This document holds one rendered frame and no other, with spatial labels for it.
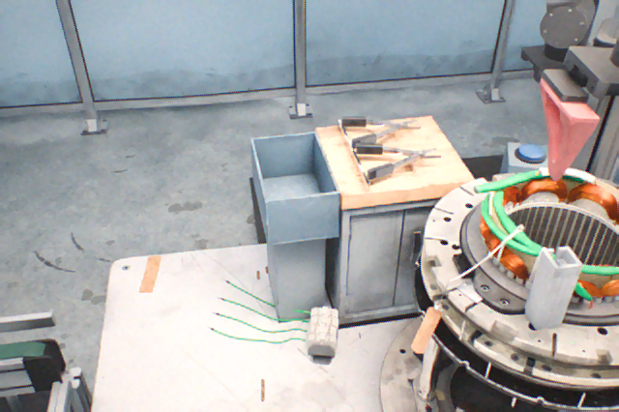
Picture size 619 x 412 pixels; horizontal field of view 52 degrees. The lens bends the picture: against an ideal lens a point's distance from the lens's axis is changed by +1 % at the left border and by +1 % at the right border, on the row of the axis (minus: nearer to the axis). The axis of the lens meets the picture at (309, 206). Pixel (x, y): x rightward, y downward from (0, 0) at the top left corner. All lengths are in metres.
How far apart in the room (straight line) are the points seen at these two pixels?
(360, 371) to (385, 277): 0.15
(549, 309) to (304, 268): 0.44
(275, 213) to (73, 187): 2.03
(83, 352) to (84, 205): 0.77
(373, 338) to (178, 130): 2.20
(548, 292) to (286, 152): 0.52
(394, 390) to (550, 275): 0.41
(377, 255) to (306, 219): 0.15
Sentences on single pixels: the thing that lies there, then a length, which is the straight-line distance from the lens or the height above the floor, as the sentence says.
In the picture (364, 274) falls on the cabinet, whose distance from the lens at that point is 1.02.
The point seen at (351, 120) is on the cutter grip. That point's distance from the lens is 1.01.
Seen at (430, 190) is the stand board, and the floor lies 1.06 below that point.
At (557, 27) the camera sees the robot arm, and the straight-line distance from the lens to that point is 0.91.
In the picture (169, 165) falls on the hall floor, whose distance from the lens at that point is 2.88.
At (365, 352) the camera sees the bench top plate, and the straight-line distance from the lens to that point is 1.06.
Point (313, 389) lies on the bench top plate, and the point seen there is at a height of 0.78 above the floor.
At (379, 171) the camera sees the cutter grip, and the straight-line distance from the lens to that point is 0.90.
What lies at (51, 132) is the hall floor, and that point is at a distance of 3.28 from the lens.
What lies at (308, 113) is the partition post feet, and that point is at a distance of 3.18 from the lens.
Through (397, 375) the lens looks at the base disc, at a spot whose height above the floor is 0.80.
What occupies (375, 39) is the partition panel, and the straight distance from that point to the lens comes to 3.12.
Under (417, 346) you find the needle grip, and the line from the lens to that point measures 0.77.
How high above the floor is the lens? 1.61
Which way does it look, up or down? 38 degrees down
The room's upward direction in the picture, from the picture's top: straight up
